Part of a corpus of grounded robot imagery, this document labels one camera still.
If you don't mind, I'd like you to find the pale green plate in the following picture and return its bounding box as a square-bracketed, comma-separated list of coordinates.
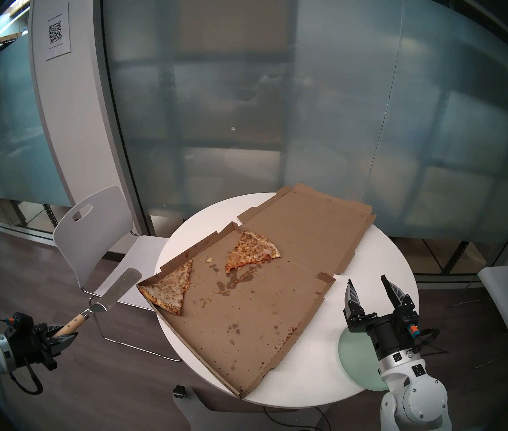
[338, 327, 391, 391]

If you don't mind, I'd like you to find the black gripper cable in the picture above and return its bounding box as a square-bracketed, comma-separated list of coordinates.
[0, 311, 44, 396]
[415, 328, 449, 356]

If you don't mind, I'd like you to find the grey robot base platform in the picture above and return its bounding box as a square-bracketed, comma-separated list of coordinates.
[172, 385, 326, 431]

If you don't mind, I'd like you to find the white chair with handle hole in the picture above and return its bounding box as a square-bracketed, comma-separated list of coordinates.
[53, 186, 181, 362]

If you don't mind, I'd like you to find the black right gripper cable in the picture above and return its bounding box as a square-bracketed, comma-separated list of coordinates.
[415, 328, 449, 356]

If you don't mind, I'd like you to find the browned pizza slice bitten tip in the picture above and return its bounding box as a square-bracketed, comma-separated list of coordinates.
[224, 231, 281, 274]

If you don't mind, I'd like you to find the paper sign with QR code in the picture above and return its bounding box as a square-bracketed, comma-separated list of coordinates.
[44, 2, 72, 61]

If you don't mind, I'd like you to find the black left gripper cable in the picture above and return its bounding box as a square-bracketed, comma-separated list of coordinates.
[0, 311, 44, 396]

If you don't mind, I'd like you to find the metal spatula with wooden handle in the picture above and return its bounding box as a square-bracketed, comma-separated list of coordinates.
[53, 268, 143, 339]

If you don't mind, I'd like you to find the pale cheese pizza slice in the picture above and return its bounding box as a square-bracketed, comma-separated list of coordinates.
[137, 259, 193, 316]

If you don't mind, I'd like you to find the thin black floor cable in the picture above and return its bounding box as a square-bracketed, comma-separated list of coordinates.
[263, 406, 331, 431]

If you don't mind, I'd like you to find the white chair with black legs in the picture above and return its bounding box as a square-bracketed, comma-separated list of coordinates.
[449, 263, 508, 370]

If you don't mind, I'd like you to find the cardboard pizza box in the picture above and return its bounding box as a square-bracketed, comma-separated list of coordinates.
[136, 183, 377, 399]

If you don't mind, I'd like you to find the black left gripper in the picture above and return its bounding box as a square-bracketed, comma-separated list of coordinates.
[4, 312, 79, 372]

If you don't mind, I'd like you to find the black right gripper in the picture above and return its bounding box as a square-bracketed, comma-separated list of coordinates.
[343, 274, 422, 361]

